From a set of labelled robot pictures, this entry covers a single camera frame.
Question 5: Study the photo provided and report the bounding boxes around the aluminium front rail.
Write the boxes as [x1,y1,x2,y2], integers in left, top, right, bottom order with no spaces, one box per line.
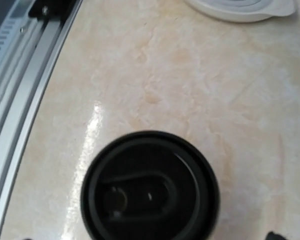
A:
[0,0,81,235]

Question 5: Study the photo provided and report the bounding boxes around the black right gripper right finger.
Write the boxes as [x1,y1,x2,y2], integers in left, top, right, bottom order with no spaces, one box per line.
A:
[265,231,288,240]

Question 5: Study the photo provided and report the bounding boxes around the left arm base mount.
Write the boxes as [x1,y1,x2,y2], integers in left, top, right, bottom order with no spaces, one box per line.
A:
[28,0,77,23]

